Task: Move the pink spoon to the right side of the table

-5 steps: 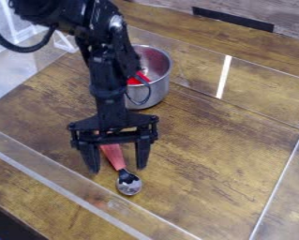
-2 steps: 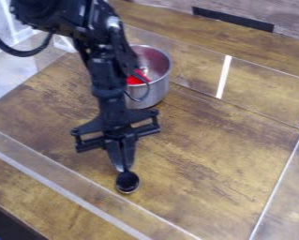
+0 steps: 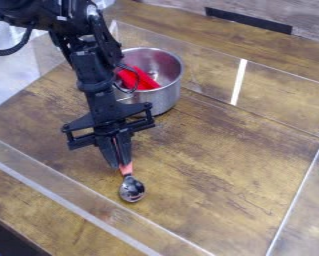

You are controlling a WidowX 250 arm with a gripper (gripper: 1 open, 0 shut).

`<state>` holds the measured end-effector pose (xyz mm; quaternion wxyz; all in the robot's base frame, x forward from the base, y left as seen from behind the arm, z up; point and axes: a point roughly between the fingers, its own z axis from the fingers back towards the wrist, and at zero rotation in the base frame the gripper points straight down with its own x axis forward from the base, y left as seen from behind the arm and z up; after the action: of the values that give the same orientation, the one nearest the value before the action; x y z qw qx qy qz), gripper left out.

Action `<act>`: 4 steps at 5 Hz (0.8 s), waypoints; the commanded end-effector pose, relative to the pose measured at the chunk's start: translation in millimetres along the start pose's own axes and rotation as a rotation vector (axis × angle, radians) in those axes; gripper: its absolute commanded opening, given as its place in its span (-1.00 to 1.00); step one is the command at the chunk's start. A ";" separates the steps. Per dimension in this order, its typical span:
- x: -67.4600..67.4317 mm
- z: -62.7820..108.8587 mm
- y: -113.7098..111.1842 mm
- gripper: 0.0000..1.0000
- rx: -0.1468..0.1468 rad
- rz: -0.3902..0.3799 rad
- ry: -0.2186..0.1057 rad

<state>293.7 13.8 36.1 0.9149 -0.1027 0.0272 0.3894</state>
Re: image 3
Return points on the small silver metal pot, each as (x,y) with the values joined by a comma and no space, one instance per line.
(164,67)

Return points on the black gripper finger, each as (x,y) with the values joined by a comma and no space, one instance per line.
(125,147)
(107,148)

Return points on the pink handled metal spoon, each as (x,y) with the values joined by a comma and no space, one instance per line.
(131,190)

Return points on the clear acrylic barrier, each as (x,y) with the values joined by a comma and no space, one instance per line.
(273,93)
(141,233)

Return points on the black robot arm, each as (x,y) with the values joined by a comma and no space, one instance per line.
(78,31)

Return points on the black strip on table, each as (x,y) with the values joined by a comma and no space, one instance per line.
(248,20)

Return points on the clear acrylic barrier back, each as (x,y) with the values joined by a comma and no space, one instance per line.
(273,93)

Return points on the red object in pot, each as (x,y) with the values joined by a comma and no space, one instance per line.
(137,79)

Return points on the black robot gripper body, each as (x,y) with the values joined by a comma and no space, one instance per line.
(109,117)

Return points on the clear acrylic barrier front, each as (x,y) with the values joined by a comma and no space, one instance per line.
(141,233)

